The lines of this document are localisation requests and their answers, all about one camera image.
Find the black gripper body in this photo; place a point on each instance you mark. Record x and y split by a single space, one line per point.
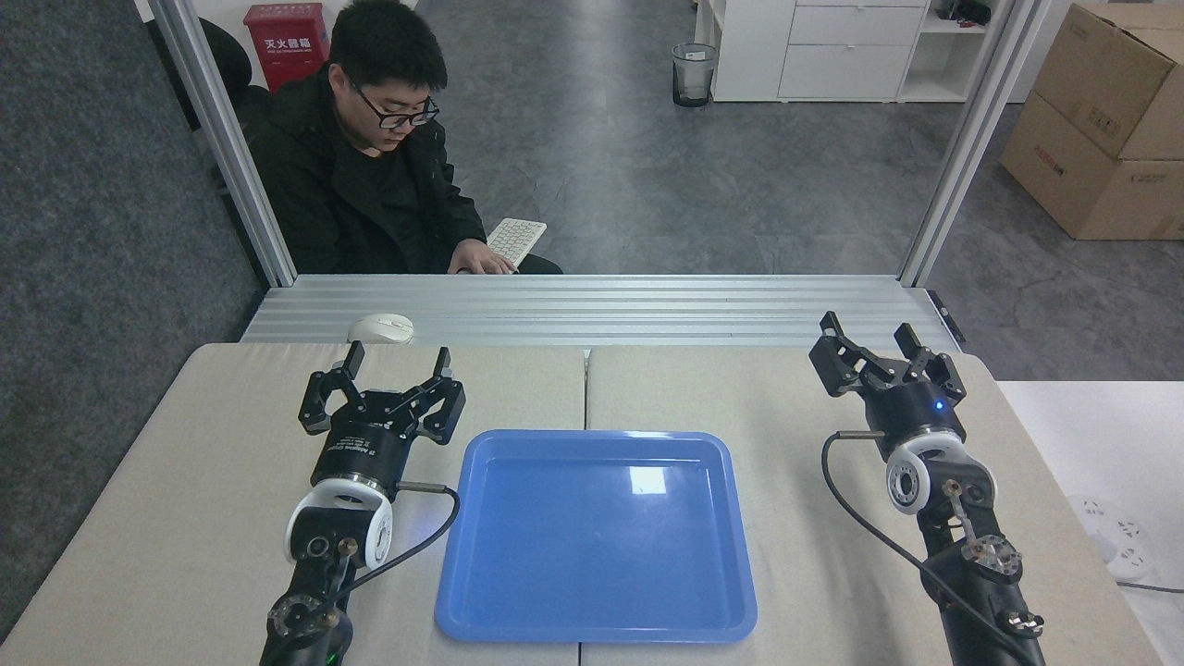
363 446
918 411

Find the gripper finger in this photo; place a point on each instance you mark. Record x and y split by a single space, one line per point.
324 396
844 359
440 400
936 368

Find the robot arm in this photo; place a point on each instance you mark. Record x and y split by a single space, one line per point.
338 532
962 541

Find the blue plastic tray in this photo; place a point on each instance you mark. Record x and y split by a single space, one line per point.
597 536

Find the person's hand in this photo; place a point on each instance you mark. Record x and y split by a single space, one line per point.
481 257

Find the white computer mouse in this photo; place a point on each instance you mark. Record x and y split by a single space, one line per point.
380 328

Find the white keyboard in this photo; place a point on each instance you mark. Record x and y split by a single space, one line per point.
518 238

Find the white side table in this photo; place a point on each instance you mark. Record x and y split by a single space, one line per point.
1101 444

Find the person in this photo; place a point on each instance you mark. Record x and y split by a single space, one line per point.
356 185

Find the cardboard box with red print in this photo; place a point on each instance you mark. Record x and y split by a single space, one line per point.
1082 185

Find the white power strip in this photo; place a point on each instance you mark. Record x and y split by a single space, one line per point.
1115 539

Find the white drawer cabinet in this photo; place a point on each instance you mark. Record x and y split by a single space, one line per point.
832 55

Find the dark mesh waste bin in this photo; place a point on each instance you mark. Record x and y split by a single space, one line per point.
694 76

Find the black office chair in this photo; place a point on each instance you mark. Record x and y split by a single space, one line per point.
231 65

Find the large cardboard box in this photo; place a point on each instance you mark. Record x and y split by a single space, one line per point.
1115 74

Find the red fire extinguisher box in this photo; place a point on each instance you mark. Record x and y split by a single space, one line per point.
285 42

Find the black frame bracket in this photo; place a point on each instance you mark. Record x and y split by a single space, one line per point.
947 316

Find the silver aluminium rail frame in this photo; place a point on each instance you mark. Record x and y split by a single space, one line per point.
601 310

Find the silver aluminium post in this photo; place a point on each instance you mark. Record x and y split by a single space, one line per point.
227 148
971 139

